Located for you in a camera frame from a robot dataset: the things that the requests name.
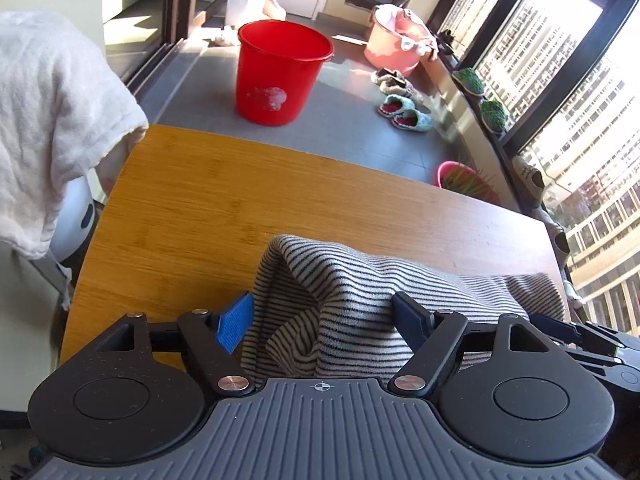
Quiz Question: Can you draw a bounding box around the grey black striped shirt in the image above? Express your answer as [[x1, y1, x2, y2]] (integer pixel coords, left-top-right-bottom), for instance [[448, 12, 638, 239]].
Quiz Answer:
[[241, 234, 565, 382]]

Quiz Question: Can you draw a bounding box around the beige sneaker near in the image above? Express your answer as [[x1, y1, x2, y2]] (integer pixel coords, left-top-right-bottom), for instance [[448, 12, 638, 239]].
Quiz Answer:
[[533, 207, 570, 270]]

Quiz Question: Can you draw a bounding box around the beige sneaker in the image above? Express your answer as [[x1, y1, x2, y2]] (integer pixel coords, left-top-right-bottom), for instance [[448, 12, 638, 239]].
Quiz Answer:
[[533, 207, 570, 270], [511, 155, 546, 207]]

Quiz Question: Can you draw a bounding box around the beige sneaker far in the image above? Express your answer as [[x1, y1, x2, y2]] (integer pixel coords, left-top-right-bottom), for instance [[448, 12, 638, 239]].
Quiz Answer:
[[511, 155, 546, 207]]

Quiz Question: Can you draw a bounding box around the red basin with grass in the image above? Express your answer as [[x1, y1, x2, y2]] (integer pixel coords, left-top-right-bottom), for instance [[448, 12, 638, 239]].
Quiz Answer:
[[435, 160, 500, 206]]

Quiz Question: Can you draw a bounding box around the white chair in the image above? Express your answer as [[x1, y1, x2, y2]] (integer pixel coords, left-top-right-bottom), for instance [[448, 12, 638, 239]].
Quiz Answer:
[[29, 123, 147, 311]]

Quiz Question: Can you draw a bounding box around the blue slipper pair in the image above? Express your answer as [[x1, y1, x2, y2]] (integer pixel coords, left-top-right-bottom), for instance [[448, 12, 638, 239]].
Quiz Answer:
[[378, 94, 433, 133]]

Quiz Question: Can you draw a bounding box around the green knitted shoe near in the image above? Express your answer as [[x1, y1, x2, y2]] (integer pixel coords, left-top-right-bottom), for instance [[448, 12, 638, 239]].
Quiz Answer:
[[480, 100, 508, 136]]

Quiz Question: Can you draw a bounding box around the green knitted shoe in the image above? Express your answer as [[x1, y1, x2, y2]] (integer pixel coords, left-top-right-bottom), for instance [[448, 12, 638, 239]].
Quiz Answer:
[[451, 67, 485, 98], [480, 100, 508, 136]]

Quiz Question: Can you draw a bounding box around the grey slipper pair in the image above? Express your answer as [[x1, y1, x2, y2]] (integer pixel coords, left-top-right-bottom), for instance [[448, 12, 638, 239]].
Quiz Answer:
[[370, 68, 414, 98]]

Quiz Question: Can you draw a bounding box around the green knitted shoe far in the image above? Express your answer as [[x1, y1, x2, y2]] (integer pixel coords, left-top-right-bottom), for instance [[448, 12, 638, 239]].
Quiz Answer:
[[451, 67, 485, 98]]

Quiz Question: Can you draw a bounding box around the white towel on chair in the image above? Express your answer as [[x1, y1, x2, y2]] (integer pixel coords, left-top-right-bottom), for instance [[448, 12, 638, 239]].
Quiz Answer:
[[1, 11, 149, 259]]

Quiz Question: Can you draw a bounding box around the red plastic bucket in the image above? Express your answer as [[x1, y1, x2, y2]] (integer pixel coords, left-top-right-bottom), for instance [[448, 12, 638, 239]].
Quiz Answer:
[[235, 20, 334, 127]]

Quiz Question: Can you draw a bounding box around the pink plastic bucket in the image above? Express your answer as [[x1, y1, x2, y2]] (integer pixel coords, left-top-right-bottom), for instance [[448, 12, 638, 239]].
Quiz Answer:
[[364, 3, 438, 76]]

